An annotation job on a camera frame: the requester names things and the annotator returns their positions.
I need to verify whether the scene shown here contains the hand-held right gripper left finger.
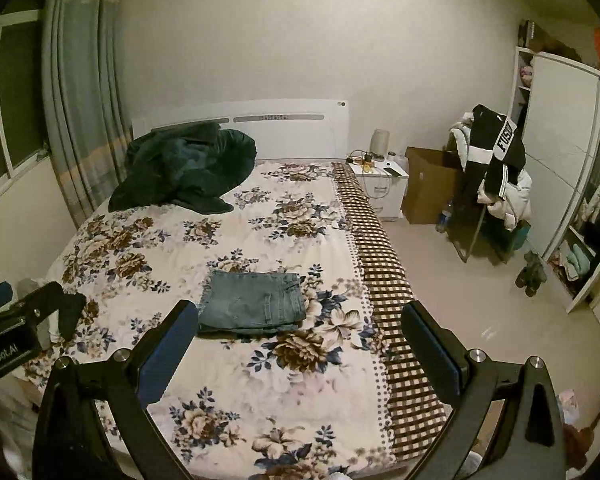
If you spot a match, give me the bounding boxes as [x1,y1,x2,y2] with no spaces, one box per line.
[32,300,201,480]

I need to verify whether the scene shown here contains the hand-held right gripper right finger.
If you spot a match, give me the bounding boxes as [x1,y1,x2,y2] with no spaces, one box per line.
[400,301,567,480]

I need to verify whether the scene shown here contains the blue jeans pants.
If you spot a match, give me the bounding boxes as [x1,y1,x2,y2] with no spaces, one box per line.
[197,269,308,337]

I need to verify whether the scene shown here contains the dark green shoe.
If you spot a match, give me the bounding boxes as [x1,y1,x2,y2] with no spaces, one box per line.
[525,264,547,297]
[514,251,537,289]

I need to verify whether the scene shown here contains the plastic water bottle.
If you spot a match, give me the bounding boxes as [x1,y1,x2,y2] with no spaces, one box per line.
[435,199,454,234]

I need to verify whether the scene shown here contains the teal storage box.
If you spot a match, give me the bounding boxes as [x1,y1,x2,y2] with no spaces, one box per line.
[501,222,532,254]

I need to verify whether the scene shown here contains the bed with floral sheet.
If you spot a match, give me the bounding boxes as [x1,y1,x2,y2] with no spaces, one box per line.
[22,159,452,480]

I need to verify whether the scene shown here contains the white nightstand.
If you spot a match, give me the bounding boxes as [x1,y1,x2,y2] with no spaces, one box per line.
[346,152,410,222]

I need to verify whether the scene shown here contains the brown cardboard box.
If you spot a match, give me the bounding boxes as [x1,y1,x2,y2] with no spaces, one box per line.
[400,146,465,226]

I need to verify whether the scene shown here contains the dark green comforter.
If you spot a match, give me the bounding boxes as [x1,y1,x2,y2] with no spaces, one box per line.
[108,122,258,214]

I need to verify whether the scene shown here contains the white framed window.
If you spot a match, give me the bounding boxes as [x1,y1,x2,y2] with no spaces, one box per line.
[0,9,52,202]

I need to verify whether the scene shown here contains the black jacket with white stripes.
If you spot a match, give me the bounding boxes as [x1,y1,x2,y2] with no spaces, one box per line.
[471,104,527,202]

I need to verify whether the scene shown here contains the grey table lamp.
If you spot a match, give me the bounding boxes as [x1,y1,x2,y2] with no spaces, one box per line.
[369,129,392,159]

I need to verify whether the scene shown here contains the grey striped curtain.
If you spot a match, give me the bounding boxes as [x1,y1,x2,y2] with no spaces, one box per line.
[39,0,134,232]

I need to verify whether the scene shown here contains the white wardrobe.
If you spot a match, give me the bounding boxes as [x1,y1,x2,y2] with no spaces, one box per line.
[509,45,600,314]

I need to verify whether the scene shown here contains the white bed headboard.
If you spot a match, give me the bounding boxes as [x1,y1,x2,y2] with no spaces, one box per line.
[131,98,352,162]

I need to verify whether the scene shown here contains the black chair frame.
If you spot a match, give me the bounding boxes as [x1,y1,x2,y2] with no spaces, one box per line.
[450,180,487,264]

